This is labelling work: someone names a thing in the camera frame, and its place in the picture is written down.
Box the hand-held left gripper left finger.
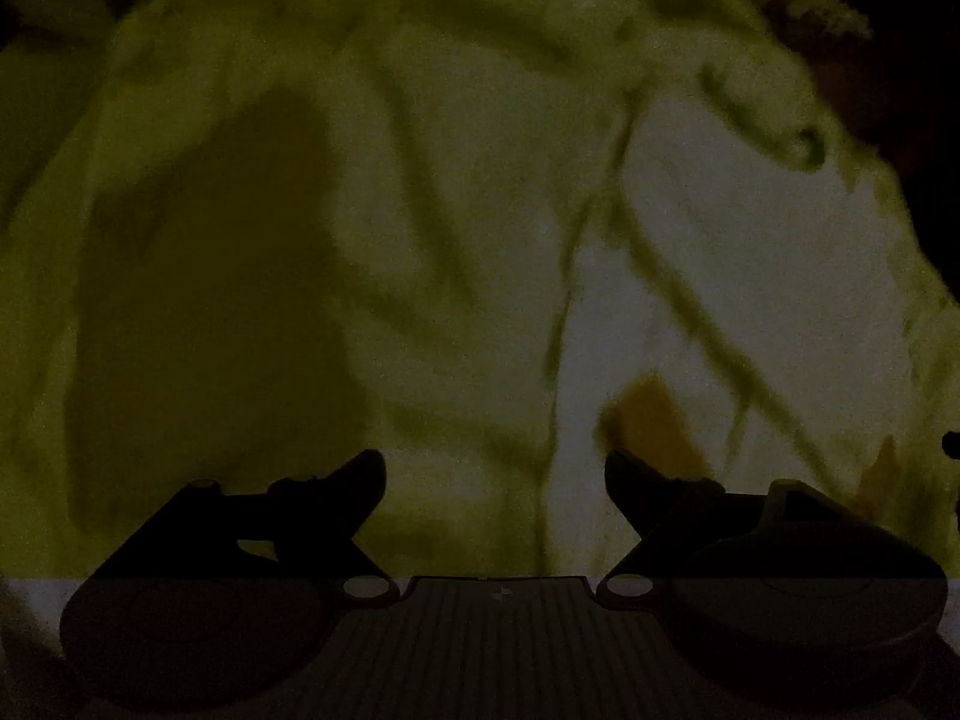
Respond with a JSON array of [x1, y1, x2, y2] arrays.
[[94, 448, 402, 608]]

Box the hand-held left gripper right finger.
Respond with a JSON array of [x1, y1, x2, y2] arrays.
[[595, 448, 872, 607]]

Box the small white garment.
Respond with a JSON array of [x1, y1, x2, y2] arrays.
[[551, 82, 938, 578]]

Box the leaf print blanket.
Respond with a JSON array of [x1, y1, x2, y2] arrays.
[[0, 0, 960, 587]]

